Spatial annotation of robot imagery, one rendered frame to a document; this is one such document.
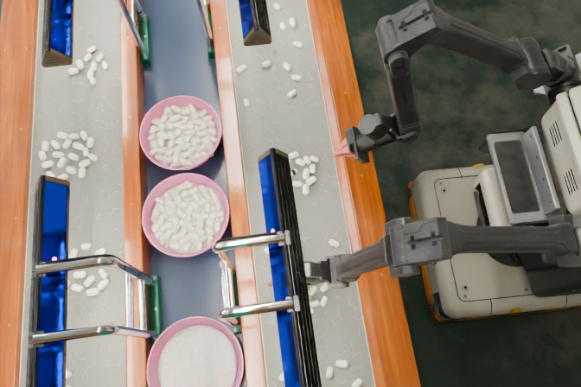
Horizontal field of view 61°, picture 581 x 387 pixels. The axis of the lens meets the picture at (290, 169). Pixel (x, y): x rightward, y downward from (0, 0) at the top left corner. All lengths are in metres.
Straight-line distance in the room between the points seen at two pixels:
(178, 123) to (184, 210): 0.30
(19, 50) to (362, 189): 1.27
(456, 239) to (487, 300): 1.19
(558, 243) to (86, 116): 1.43
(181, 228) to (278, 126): 0.46
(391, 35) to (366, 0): 1.90
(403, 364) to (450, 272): 0.67
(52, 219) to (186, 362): 0.55
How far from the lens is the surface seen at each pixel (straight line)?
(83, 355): 1.60
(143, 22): 1.98
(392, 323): 1.51
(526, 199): 1.40
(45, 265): 1.25
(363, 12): 2.89
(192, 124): 1.69
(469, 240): 0.97
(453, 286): 2.09
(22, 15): 2.09
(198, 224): 1.57
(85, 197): 1.69
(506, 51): 1.21
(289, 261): 1.15
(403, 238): 0.98
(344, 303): 1.52
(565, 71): 1.37
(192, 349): 1.53
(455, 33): 1.08
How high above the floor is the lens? 2.24
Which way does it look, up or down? 69 degrees down
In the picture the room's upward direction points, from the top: 2 degrees clockwise
